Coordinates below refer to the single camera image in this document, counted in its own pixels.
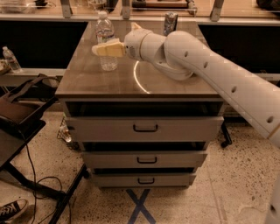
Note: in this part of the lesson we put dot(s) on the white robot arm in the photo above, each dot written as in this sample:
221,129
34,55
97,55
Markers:
254,98

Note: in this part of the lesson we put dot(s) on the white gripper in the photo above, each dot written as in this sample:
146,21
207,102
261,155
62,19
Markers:
135,42

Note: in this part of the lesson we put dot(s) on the grey three-drawer cabinet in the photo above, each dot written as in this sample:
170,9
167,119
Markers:
134,89

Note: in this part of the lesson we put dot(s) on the black chair with bag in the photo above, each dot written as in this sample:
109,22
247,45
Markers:
20,122

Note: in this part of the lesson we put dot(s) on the black caster leg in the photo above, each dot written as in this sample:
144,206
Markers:
227,139

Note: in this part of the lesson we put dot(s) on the tall silver metal can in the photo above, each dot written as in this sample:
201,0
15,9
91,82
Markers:
170,22

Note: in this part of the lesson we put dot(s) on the small background water bottle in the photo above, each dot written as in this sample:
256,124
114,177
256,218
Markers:
12,60

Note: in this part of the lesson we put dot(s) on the bottom grey drawer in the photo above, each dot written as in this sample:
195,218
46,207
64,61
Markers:
144,179

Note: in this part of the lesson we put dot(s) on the black white sneaker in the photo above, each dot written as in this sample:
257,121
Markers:
13,210

